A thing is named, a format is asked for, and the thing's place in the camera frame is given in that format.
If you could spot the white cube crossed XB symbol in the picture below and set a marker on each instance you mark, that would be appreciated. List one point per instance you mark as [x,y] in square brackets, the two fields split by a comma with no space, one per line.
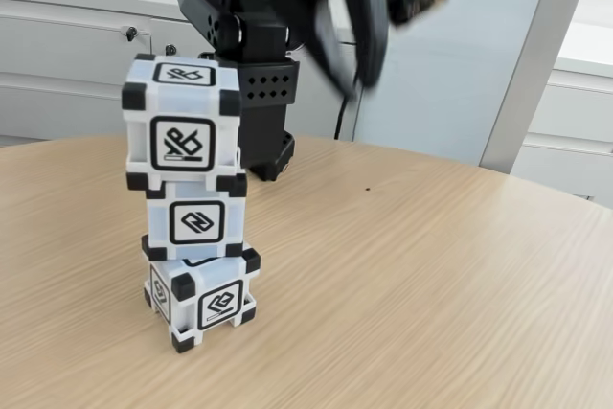
[182,143]

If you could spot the white cube N-shaped symbol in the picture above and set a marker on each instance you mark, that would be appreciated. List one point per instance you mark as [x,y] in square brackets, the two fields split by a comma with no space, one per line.
[196,222]

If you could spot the black cabinet key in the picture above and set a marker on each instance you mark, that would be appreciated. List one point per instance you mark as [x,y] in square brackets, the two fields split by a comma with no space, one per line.
[130,33]
[170,49]

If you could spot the white drawer cabinet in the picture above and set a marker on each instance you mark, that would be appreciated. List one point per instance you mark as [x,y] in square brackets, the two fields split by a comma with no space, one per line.
[574,117]

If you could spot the long white cabinet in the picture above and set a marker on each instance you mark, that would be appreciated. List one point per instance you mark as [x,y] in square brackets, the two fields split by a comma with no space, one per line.
[48,59]

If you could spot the white cube G-shaped symbol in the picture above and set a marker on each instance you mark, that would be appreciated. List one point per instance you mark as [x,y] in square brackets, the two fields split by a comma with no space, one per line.
[218,306]

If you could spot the grey metal post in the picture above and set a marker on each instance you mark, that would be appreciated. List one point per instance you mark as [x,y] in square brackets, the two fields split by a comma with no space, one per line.
[536,69]

